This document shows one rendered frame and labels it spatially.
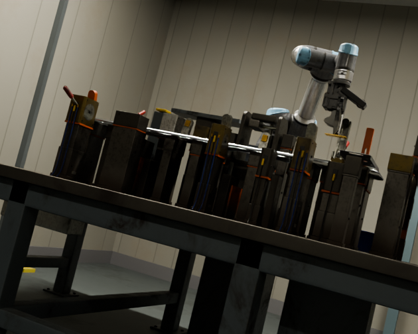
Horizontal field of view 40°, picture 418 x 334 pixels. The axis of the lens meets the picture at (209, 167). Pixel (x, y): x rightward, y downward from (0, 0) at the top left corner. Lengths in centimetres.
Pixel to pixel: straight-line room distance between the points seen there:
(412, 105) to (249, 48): 158
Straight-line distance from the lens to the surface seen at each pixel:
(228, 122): 229
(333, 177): 205
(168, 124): 269
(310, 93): 295
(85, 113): 253
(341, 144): 247
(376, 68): 524
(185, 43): 587
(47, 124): 465
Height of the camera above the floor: 71
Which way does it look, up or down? 4 degrees up
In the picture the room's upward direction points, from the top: 14 degrees clockwise
